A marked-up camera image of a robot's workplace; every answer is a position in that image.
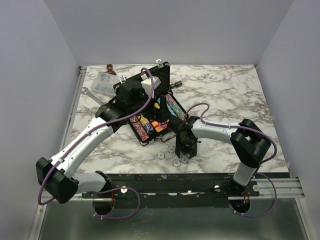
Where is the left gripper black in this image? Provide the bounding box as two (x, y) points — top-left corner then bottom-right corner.
(128, 90), (173, 123)

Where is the yellow round dealer button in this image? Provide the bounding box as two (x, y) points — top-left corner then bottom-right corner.
(154, 102), (160, 110)

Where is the red playing card deck box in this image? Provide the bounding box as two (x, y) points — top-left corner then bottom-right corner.
(150, 120), (169, 133)

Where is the white blue poker chip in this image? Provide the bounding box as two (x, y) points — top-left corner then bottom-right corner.
(172, 159), (181, 168)
(180, 156), (189, 164)
(156, 151), (166, 160)
(167, 145), (176, 153)

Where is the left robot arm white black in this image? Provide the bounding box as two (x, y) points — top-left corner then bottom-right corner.
(35, 77), (161, 204)

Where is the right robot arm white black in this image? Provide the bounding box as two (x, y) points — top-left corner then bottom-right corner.
(167, 116), (272, 196)

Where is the black poker set case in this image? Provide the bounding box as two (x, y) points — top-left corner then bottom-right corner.
(111, 61), (186, 145)

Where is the light blue chip stack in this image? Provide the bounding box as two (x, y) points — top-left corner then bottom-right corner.
(166, 101), (180, 117)

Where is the purple green grey chip stack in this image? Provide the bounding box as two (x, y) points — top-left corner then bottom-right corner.
(165, 94), (186, 120)

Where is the green yellow blue chip stack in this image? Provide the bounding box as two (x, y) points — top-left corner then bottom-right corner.
(138, 114), (154, 135)

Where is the red white chip stack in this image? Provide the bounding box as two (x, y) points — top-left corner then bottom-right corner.
(130, 116), (150, 141)

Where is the black cylindrical socket tool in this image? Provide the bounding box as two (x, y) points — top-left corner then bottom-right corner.
(169, 80), (183, 89)

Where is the clear plastic organizer box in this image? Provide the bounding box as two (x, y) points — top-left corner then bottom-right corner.
(90, 72), (120, 97)

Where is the silver wrench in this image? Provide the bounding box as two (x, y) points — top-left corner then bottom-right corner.
(80, 87), (105, 106)

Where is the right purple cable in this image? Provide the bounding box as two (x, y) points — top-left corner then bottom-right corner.
(183, 102), (278, 218)

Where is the purple cable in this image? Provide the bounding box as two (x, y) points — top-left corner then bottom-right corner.
(37, 67), (155, 220)
(183, 102), (278, 218)

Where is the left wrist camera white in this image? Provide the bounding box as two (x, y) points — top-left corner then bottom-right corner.
(141, 76), (161, 95)

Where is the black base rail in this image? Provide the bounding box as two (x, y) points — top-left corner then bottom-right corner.
(82, 173), (260, 209)

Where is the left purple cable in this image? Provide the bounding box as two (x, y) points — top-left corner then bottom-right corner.
(37, 67), (155, 220)

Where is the aluminium extrusion frame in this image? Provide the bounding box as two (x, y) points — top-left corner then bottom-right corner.
(27, 66), (87, 240)

